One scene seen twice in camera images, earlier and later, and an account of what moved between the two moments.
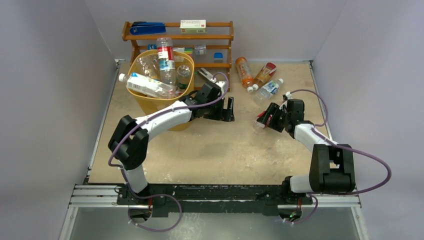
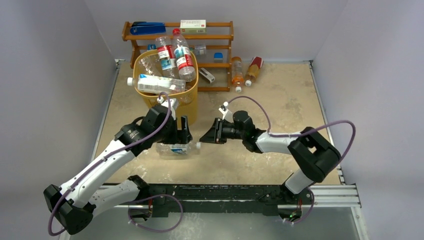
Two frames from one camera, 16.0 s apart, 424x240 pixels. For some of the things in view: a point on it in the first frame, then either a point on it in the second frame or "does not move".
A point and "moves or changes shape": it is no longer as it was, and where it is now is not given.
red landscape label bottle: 261,125 → 184,58
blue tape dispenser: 152,46 does not move
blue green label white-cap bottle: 270,88 → 171,150
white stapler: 207,75 does not move
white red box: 193,26 does not move
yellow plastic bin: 156,79 moves or changes shape
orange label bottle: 245,73 → 237,76
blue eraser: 218,57 does not move
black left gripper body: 215,111 → 170,135
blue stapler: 141,27 does not move
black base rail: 211,200 does not move
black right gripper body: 271,114 → 220,130
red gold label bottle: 265,75 → 256,64
